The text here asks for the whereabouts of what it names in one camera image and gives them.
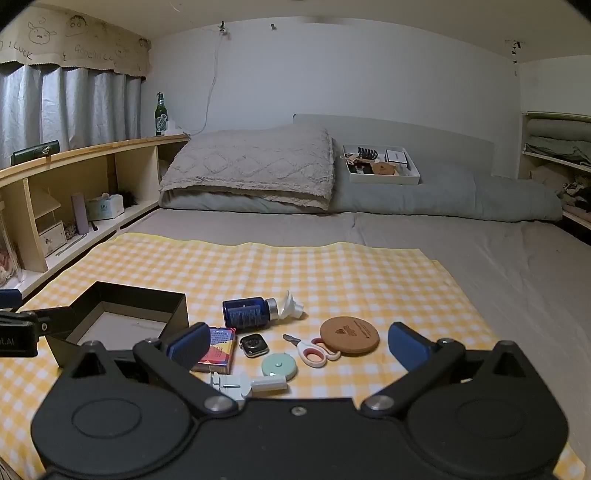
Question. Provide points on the black cardboard box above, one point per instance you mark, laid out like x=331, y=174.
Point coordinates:
x=178, y=310

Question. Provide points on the mint green tape measure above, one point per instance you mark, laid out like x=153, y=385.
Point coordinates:
x=278, y=367

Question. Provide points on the grey curtain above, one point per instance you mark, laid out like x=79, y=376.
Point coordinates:
x=69, y=110

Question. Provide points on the white tray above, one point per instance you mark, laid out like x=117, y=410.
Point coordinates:
x=388, y=179

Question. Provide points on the black wall hook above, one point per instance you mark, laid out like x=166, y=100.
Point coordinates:
x=515, y=46

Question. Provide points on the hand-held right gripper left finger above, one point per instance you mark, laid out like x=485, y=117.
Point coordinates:
x=189, y=344

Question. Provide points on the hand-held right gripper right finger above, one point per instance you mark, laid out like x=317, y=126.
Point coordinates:
x=406, y=344

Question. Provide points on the small white drawer box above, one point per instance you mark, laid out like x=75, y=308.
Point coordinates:
x=51, y=239

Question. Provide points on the beige valance with drawings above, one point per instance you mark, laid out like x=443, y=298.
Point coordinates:
x=69, y=41

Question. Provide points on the black hair claw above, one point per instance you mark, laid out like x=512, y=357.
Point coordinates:
x=368, y=152

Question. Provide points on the white side shelf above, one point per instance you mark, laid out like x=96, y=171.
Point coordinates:
x=524, y=152

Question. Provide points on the white and red scissors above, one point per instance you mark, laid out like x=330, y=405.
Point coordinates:
x=311, y=353

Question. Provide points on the tissue box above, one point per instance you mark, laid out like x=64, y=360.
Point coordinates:
x=106, y=208

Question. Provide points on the white plug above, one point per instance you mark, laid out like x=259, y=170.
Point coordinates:
x=174, y=128

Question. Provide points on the colourful playing card box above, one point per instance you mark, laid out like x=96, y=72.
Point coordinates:
x=220, y=350

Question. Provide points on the thin pens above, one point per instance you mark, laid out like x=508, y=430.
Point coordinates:
x=71, y=246

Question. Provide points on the wooden shelf unit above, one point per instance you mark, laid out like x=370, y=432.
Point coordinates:
x=134, y=170

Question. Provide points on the folded green bedding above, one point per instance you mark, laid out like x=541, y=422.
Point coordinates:
x=558, y=145

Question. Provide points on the small cork piece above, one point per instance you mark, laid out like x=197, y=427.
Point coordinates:
x=385, y=169

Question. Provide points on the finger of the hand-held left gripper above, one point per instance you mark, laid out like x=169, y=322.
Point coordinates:
x=18, y=339
x=9, y=298

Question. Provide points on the grey textured pillow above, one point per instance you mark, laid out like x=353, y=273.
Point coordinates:
x=249, y=161

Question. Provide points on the small white tube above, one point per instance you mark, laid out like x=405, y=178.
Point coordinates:
x=270, y=384

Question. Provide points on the round cork coaster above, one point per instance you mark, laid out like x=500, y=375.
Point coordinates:
x=349, y=336

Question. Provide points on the white watch band tool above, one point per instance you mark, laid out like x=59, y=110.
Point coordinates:
x=231, y=383

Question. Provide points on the boxed doll with lace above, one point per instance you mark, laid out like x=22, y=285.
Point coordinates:
x=7, y=263

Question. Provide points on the dark blue pill bottle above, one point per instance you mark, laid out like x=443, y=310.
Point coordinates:
x=244, y=313

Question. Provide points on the green beer bottle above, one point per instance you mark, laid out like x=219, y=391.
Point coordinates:
x=160, y=115

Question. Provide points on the yellow checkered mat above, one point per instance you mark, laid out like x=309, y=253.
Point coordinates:
x=323, y=277

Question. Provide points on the purple book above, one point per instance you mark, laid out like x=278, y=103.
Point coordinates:
x=79, y=213

